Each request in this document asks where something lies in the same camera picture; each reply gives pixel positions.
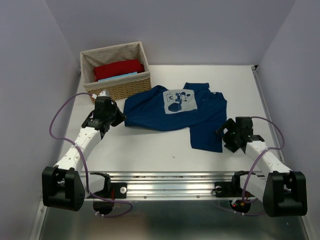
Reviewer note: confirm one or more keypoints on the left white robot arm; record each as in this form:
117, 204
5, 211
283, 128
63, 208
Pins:
68, 183

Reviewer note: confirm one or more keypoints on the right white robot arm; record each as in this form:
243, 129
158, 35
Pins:
282, 191

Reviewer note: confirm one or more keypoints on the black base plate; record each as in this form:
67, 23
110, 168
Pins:
117, 190
232, 189

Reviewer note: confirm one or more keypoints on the aluminium rail frame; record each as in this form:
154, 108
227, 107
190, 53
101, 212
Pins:
162, 166

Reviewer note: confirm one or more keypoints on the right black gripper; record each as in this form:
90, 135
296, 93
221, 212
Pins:
229, 125

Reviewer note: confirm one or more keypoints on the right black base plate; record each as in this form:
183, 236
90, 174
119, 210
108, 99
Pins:
232, 189

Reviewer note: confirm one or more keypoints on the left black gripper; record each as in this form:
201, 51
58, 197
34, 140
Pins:
121, 117

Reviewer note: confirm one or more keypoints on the rolled light blue t shirt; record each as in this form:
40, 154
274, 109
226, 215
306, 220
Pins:
118, 76

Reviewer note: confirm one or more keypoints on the wicker basket with liner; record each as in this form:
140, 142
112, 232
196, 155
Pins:
120, 88

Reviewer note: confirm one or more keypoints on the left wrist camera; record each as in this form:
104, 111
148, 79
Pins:
103, 93

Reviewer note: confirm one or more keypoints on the rolled red t shirt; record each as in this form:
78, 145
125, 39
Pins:
117, 68

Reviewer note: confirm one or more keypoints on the dark blue t shirt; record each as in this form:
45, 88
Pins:
194, 107

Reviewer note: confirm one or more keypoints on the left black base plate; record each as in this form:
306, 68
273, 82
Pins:
117, 190

